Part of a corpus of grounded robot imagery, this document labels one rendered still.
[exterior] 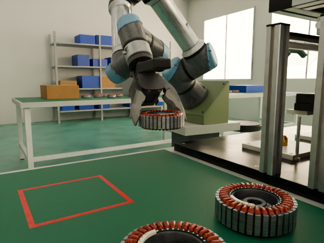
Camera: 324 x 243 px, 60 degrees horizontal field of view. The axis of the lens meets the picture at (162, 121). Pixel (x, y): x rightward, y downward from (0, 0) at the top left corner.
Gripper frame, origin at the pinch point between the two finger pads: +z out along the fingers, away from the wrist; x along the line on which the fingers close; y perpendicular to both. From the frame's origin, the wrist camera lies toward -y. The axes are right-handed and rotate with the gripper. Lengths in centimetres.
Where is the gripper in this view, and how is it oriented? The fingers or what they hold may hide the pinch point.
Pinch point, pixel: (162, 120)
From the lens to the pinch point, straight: 67.5
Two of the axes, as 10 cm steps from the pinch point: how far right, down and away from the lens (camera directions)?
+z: 2.7, 8.7, -4.1
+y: -3.4, 4.8, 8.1
